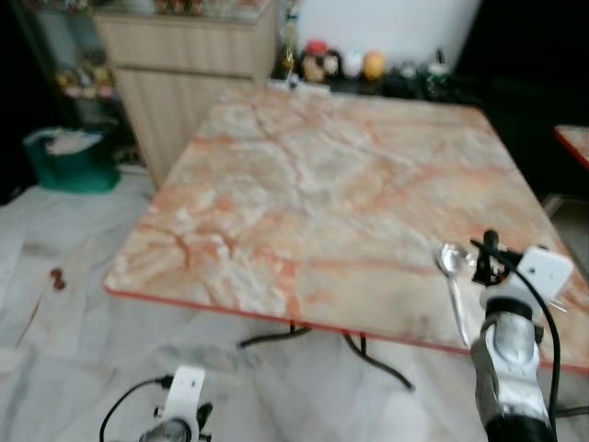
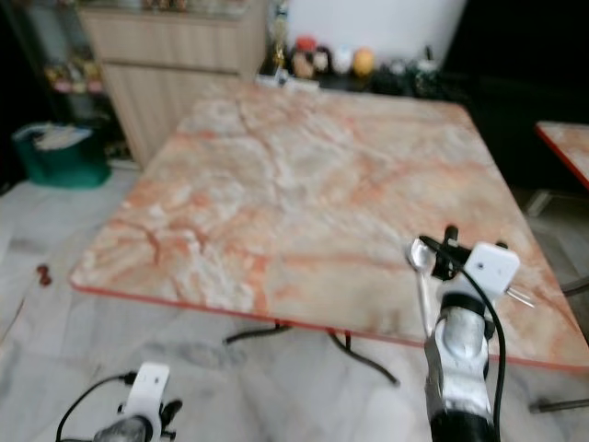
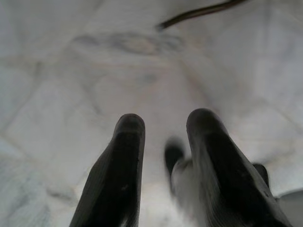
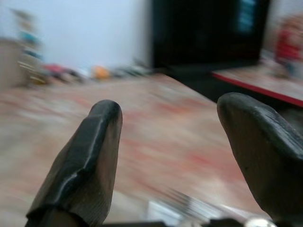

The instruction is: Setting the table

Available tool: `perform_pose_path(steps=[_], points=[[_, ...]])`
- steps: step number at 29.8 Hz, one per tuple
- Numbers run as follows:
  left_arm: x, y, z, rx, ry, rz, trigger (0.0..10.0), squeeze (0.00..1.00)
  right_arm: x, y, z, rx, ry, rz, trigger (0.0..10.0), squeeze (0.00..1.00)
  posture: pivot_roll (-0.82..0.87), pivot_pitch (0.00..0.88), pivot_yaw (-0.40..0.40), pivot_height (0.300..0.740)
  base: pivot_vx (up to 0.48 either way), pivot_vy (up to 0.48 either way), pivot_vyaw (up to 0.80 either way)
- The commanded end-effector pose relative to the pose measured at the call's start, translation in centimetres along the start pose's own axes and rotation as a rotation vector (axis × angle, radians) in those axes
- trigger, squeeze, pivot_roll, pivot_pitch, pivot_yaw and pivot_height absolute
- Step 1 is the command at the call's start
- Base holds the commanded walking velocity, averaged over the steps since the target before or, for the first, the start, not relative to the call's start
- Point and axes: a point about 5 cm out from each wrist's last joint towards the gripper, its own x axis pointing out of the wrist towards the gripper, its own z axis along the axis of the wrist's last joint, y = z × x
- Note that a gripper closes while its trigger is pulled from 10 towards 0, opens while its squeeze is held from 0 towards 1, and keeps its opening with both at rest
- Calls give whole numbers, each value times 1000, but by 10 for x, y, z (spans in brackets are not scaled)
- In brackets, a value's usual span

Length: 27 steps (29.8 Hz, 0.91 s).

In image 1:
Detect dark display shelf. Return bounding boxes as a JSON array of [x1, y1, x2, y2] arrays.
[[14, 0, 121, 121]]

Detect silver metal spoon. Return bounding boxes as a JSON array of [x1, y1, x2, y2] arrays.
[[436, 241, 472, 348]]

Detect dark round jar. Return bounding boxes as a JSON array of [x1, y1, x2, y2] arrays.
[[423, 57, 455, 99], [394, 63, 422, 95]]

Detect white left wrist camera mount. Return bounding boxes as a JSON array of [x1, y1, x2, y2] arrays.
[[164, 366, 207, 422]]

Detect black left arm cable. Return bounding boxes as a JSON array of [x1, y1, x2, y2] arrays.
[[99, 375, 176, 442]]

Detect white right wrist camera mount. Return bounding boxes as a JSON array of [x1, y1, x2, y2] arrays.
[[517, 246, 574, 300]]

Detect light wooden cabinet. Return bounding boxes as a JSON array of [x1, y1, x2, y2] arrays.
[[92, 0, 282, 188]]

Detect white crumpled cloth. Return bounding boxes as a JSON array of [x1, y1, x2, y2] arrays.
[[44, 129, 104, 155]]

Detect tall dark glass bottle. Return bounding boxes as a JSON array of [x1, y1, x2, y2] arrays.
[[279, 5, 302, 82]]

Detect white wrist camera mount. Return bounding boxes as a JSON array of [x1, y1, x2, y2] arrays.
[[517, 246, 574, 300], [164, 366, 207, 422]]

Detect small white figurine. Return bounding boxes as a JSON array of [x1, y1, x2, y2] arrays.
[[342, 51, 364, 78]]

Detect green plastic bin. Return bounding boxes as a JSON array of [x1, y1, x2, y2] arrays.
[[23, 126, 121, 194]]

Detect brown toy with red cap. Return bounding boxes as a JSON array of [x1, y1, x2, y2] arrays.
[[302, 40, 338, 84]]

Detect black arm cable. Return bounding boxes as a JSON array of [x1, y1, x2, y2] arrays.
[[99, 375, 176, 442], [470, 238, 563, 436]]

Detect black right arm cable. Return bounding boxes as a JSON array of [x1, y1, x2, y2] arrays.
[[470, 238, 563, 436]]

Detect small orange figurine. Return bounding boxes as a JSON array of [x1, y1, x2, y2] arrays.
[[363, 51, 387, 82]]

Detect marble table with red edge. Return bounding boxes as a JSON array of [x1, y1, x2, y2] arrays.
[[555, 124, 589, 171], [103, 87, 589, 392]]

